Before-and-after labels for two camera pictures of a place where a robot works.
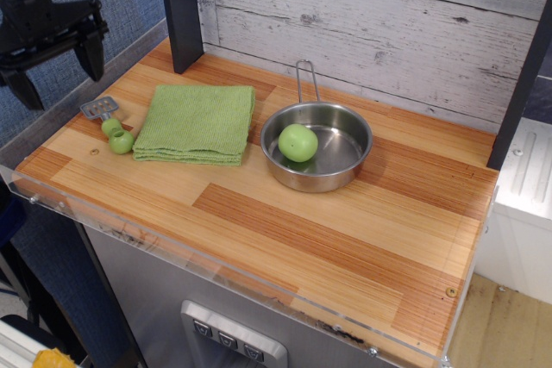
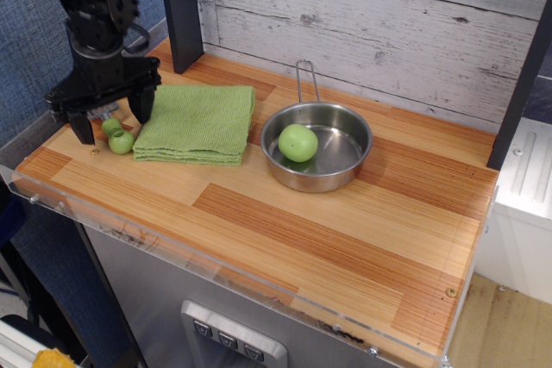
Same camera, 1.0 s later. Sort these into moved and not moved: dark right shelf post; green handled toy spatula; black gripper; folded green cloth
Moved: black gripper
Not moved: folded green cloth; dark right shelf post; green handled toy spatula
